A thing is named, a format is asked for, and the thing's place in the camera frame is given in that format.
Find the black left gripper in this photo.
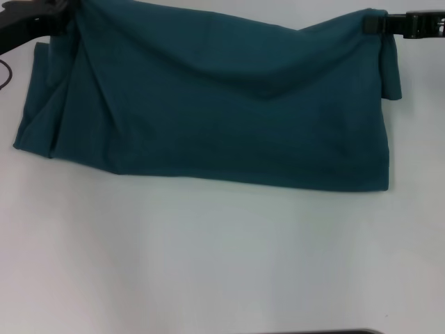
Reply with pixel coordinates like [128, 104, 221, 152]
[0, 0, 76, 56]

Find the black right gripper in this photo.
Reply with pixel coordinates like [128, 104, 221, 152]
[363, 10, 445, 40]

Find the teal T-shirt with white print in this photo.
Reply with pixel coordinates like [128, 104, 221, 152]
[12, 0, 404, 194]

